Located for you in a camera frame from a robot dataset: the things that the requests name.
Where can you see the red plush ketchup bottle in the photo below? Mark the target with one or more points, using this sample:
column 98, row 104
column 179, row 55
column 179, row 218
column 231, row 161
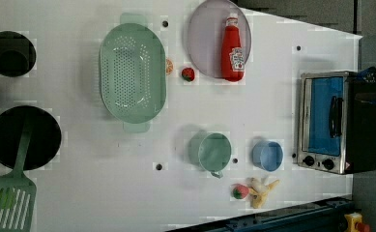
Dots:
column 232, row 55

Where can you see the lilac round plate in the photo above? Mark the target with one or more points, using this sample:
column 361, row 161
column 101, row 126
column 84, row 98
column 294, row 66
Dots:
column 206, row 31

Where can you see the green mug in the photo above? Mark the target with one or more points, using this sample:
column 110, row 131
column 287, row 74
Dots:
column 210, row 151

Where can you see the red strawberry toy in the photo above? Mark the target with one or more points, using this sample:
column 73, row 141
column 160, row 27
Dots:
column 188, row 74

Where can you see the orange slice toy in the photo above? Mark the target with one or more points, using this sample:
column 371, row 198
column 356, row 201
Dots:
column 169, row 66

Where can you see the green perforated colander basket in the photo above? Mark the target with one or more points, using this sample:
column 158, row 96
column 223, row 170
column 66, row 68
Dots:
column 132, row 73

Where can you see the pink strawberry toy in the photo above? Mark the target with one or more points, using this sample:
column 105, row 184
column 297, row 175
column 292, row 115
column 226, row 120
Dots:
column 240, row 191

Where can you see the yellow plush toy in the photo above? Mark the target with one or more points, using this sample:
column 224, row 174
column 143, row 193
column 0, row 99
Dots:
column 260, row 192

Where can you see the silver black toaster oven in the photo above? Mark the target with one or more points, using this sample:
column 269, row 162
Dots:
column 337, row 132

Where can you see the black round pan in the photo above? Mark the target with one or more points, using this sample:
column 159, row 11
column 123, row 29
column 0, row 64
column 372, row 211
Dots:
column 45, row 139

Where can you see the black pot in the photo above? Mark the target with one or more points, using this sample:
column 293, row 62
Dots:
column 17, row 54

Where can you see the yellow red emergency button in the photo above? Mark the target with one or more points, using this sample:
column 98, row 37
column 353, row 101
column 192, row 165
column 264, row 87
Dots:
column 355, row 223

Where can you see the green slotted spatula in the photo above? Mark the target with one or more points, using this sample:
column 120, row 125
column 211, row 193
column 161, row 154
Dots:
column 17, row 191

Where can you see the blue aluminium frame rail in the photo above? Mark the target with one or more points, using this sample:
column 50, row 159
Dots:
column 319, row 216

